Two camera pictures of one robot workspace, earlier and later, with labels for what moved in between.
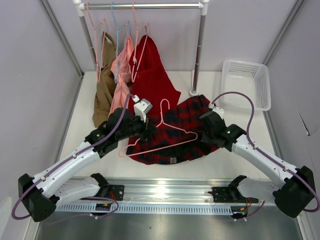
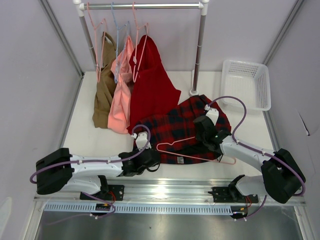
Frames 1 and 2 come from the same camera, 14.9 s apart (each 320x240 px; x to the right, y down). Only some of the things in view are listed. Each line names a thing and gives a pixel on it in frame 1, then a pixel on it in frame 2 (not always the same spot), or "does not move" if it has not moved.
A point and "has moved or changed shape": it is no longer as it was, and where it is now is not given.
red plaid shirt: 177,138 has moved or changed shape
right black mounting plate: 223,194 does not move
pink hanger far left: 103,38 does not move
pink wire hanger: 151,141 -> 189,156
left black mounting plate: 116,192 does not move
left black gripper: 147,128 -> 144,150
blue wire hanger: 119,28 does not move
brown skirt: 103,101 does not move
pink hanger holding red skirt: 146,25 does not move
